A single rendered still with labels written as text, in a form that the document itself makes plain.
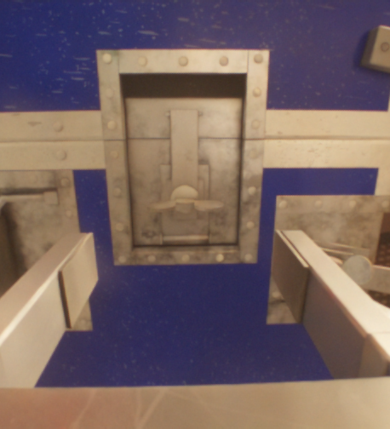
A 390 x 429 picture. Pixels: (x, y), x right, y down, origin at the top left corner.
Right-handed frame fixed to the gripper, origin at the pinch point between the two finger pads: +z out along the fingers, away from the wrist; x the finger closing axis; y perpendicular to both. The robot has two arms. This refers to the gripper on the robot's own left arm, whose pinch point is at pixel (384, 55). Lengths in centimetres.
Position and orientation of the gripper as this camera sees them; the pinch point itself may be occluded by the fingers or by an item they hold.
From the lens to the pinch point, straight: 30.4
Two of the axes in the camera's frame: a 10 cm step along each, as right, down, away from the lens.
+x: 0.3, 3.0, -9.5
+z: -9.8, -1.5, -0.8
